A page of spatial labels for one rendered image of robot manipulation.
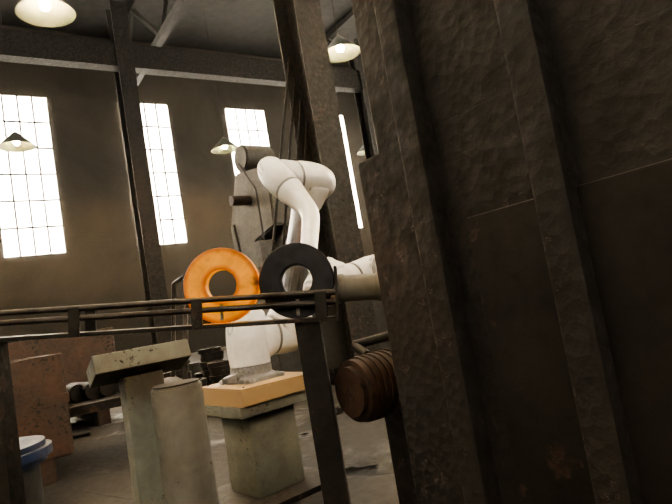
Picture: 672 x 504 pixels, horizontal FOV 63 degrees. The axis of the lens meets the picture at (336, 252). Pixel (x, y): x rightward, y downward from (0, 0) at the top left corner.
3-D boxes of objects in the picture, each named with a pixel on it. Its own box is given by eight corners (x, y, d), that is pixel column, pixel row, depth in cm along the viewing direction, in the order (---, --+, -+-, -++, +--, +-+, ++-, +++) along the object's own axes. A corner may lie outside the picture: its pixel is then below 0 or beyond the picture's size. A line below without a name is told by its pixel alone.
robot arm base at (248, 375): (209, 387, 203) (207, 372, 203) (254, 375, 220) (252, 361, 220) (241, 386, 191) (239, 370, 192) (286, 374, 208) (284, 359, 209)
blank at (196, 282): (257, 244, 112) (259, 246, 115) (181, 249, 112) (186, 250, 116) (260, 321, 111) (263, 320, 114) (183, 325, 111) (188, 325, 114)
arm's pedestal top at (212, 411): (198, 415, 208) (196, 405, 208) (268, 395, 229) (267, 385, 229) (241, 420, 184) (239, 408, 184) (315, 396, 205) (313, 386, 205)
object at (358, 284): (384, 300, 109) (381, 270, 110) (338, 303, 109) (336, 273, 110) (382, 300, 115) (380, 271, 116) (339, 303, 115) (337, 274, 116)
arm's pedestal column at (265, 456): (195, 501, 205) (183, 418, 208) (282, 466, 232) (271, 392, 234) (251, 522, 175) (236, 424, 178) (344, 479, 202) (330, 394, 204)
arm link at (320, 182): (253, 347, 223) (294, 339, 239) (278, 362, 212) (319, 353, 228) (279, 156, 208) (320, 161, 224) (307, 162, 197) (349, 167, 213)
